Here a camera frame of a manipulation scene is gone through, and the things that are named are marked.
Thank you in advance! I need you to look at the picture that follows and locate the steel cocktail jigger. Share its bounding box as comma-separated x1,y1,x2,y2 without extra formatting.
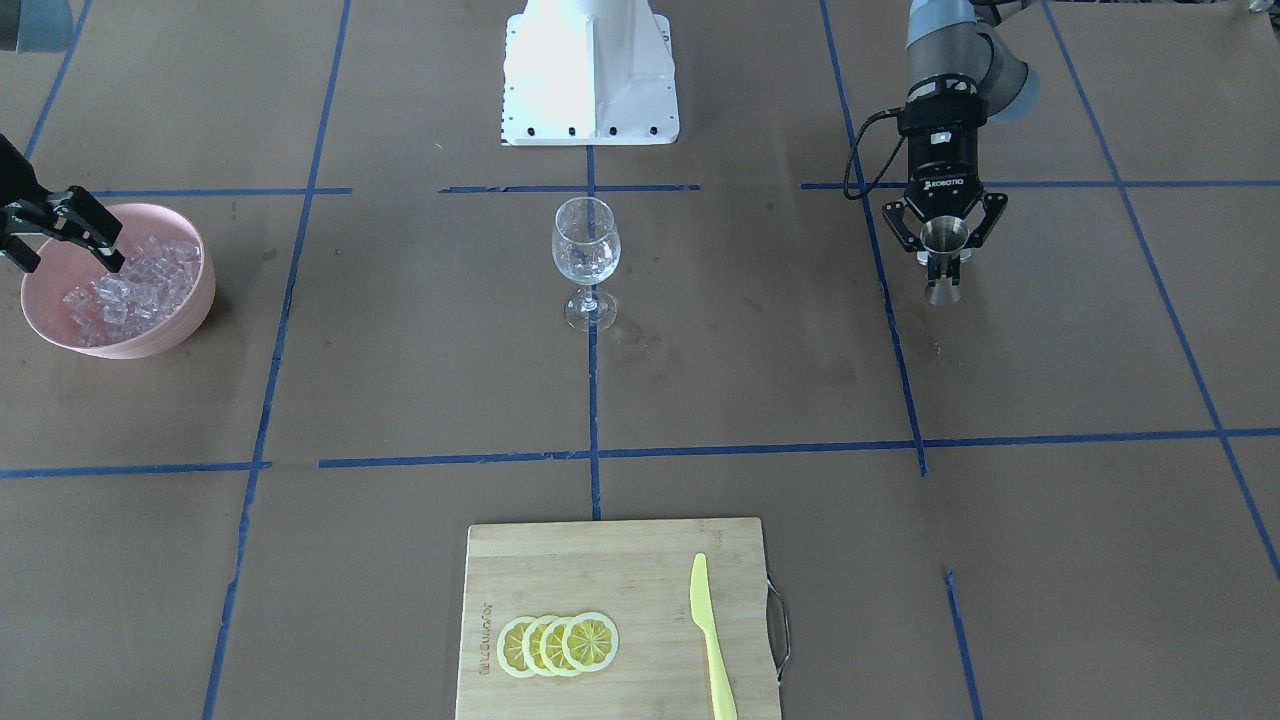
920,217,969,306

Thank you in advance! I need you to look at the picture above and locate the clear ice cubes pile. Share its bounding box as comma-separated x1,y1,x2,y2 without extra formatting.
61,234,204,347

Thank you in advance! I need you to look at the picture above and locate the lemon slice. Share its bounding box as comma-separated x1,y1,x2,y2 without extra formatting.
539,616,582,676
521,615,559,676
561,611,620,673
498,616,536,679

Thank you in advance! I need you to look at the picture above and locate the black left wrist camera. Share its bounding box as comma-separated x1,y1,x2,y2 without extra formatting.
896,92,989,138

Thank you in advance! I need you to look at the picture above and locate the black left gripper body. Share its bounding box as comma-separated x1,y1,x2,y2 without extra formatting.
905,129,982,223

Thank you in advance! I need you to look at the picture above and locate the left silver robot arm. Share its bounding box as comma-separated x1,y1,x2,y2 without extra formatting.
883,1,1041,286

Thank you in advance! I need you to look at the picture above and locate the pink bowl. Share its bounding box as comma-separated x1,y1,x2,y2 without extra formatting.
20,202,216,359

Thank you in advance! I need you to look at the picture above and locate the yellow plastic knife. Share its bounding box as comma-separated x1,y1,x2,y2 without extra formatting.
687,552,739,719

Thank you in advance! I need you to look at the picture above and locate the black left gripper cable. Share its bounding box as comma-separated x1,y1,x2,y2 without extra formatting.
844,108,909,201

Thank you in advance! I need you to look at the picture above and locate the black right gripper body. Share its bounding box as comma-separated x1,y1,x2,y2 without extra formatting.
1,135,54,234

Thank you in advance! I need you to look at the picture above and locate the bamboo cutting board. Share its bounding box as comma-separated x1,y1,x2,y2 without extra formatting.
454,518,782,719

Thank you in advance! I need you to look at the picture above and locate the clear wine glass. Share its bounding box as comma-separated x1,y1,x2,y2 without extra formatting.
550,197,621,333

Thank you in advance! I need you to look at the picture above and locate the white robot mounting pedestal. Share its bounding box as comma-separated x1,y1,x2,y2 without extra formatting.
500,1,681,147

